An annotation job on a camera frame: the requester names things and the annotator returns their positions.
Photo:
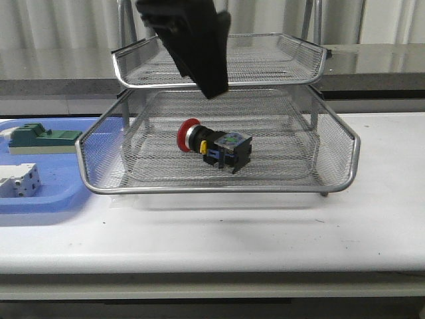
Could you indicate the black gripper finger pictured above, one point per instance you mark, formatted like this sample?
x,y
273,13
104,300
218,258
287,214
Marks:
x,y
195,34

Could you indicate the red emergency stop button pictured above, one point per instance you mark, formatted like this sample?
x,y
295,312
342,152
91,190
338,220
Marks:
x,y
223,150

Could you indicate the silver mesh tray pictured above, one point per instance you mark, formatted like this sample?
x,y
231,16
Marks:
x,y
252,59
282,149
103,167

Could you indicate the silver top mesh tray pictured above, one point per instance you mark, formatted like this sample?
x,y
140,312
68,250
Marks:
x,y
252,59

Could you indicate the silver bottom mesh tray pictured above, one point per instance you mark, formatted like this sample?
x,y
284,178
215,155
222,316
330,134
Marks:
x,y
282,149

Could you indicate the clear tape patch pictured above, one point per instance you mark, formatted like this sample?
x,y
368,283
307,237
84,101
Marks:
x,y
124,201

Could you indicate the blue plastic tray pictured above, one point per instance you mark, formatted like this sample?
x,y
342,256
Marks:
x,y
61,184

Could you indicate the green and beige switch block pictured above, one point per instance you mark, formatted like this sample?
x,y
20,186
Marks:
x,y
34,138

